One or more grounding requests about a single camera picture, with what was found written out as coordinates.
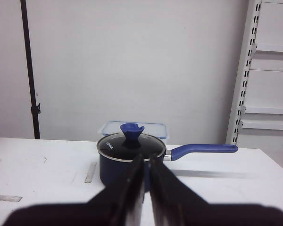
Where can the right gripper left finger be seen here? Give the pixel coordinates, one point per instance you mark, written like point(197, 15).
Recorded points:
point(118, 204)

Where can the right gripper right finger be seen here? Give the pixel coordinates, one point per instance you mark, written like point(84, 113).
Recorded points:
point(175, 204)

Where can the dark blue saucepan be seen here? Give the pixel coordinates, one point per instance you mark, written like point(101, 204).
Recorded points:
point(110, 170)

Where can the glass pot lid blue knob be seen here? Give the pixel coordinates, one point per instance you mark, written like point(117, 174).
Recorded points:
point(125, 146)

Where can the clear plastic food container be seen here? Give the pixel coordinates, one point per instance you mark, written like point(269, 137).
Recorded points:
point(158, 130)

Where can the white slotted shelving rack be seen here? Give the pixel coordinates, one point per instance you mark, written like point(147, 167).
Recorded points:
point(256, 118)

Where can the black tripod pole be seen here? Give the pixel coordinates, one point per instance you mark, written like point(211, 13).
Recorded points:
point(35, 108)

